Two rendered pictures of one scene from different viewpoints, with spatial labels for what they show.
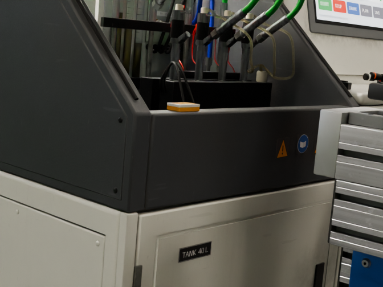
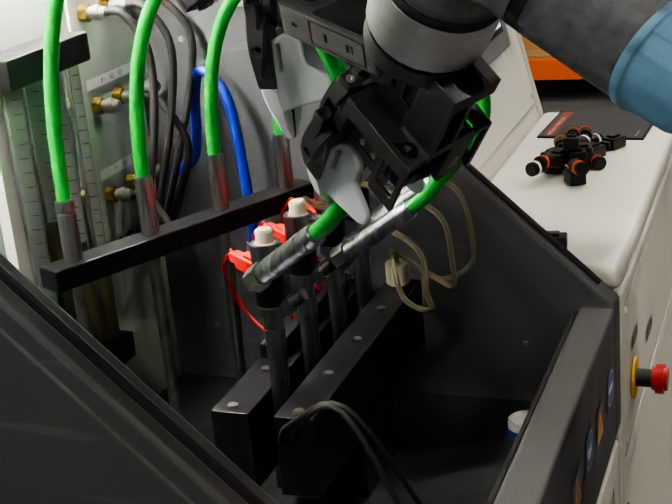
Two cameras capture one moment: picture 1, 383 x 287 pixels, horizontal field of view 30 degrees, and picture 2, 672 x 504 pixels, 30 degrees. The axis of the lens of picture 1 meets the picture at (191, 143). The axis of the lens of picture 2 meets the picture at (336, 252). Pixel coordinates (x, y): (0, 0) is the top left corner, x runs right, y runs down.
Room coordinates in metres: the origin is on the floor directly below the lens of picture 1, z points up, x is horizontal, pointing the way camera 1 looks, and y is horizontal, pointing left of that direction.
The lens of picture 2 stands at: (0.52, 0.36, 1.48)
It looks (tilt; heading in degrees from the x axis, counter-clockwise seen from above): 20 degrees down; 340
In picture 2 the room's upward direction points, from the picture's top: 5 degrees counter-clockwise
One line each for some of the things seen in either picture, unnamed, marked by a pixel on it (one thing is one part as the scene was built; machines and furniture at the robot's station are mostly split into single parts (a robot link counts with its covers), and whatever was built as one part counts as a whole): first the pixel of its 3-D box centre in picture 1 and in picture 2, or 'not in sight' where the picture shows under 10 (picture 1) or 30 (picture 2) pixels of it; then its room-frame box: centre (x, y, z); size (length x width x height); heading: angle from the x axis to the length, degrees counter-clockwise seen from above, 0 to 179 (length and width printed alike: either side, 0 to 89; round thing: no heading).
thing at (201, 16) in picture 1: (203, 61); (318, 316); (1.58, -0.01, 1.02); 0.05 x 0.03 x 0.21; 48
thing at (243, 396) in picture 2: (207, 112); (332, 403); (1.62, -0.03, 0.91); 0.34 x 0.10 x 0.15; 138
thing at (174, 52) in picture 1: (178, 60); (287, 351); (1.52, 0.04, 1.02); 0.05 x 0.03 x 0.21; 48
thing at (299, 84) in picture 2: not in sight; (299, 87); (1.48, 0.02, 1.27); 0.06 x 0.03 x 0.09; 48
